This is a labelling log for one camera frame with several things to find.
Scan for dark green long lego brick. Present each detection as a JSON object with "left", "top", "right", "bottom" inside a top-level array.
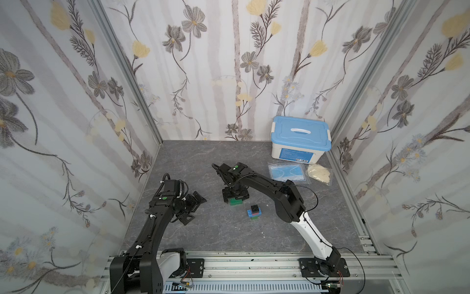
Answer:
[{"left": 228, "top": 198, "right": 243, "bottom": 206}]

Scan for black lego brick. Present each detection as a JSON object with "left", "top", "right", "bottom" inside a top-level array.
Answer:
[{"left": 251, "top": 205, "right": 259, "bottom": 215}]

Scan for blue lego brick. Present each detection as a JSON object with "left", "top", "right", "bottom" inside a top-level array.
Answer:
[{"left": 247, "top": 208, "right": 262, "bottom": 219}]

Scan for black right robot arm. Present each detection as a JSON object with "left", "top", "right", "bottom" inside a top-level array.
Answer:
[{"left": 212, "top": 163, "right": 341, "bottom": 276}]

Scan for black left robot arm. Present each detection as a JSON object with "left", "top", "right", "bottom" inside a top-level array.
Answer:
[{"left": 110, "top": 173, "right": 206, "bottom": 294}]

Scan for bagged blue face masks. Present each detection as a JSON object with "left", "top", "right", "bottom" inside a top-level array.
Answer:
[{"left": 268, "top": 163, "right": 310, "bottom": 184}]

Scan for bagged cream cloth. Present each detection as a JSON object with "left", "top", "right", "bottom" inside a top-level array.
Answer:
[{"left": 307, "top": 164, "right": 332, "bottom": 185}]

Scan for blue lidded storage box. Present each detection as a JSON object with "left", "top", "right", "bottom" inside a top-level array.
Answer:
[{"left": 270, "top": 116, "right": 332, "bottom": 164}]

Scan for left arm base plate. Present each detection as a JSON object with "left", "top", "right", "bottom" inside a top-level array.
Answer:
[{"left": 181, "top": 258, "right": 205, "bottom": 279}]

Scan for white slotted cable duct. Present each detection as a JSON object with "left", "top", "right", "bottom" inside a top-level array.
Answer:
[{"left": 163, "top": 281, "right": 329, "bottom": 294}]

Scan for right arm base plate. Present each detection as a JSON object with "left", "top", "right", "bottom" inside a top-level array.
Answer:
[{"left": 298, "top": 258, "right": 351, "bottom": 278}]

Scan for aluminium rail frame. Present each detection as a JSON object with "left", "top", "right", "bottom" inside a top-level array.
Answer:
[{"left": 97, "top": 250, "right": 408, "bottom": 294}]

